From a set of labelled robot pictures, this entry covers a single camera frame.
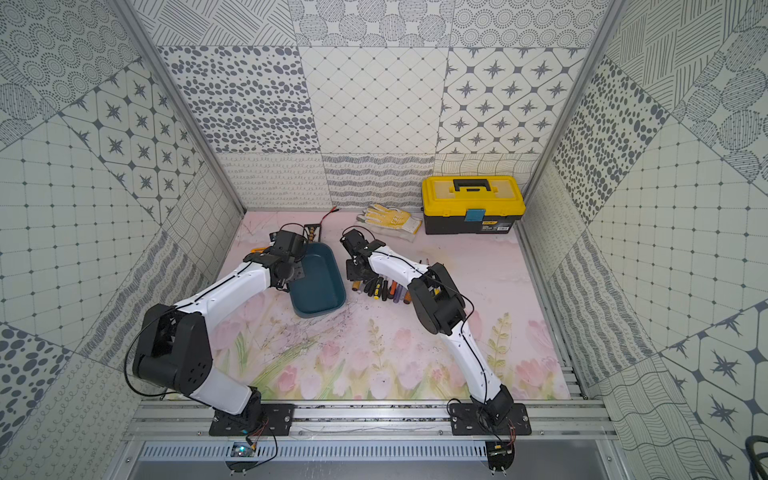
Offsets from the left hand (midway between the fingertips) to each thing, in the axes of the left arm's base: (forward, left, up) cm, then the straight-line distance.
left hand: (288, 266), depth 90 cm
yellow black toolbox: (+24, -56, +4) cm, 61 cm away
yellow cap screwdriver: (-1, -27, -10) cm, 29 cm away
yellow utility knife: (+15, +19, -12) cm, 27 cm away
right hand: (+5, -21, -11) cm, 24 cm away
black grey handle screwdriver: (-1, -30, -12) cm, 32 cm away
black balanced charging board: (+23, 0, -11) cm, 26 cm away
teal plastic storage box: (-2, -9, -9) cm, 13 cm away
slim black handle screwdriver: (0, -24, -11) cm, 27 cm away
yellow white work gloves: (+29, -30, -10) cm, 43 cm away
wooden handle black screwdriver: (-5, -37, -10) cm, 39 cm away
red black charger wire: (+37, -6, -11) cm, 39 cm away
